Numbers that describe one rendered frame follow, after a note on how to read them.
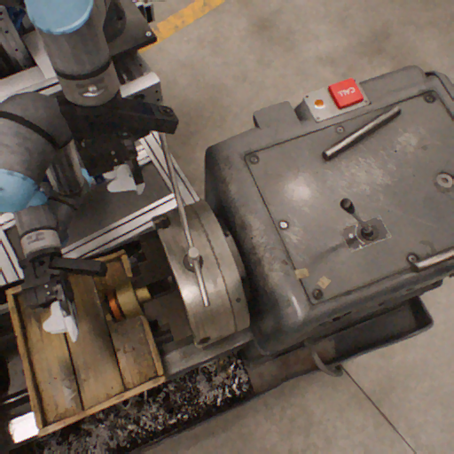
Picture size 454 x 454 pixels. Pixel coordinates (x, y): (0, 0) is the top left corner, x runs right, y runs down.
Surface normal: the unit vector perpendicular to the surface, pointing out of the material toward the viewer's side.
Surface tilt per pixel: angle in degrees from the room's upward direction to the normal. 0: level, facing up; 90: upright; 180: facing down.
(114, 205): 0
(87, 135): 70
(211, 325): 58
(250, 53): 0
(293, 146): 0
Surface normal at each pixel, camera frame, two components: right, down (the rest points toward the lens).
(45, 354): 0.05, -0.36
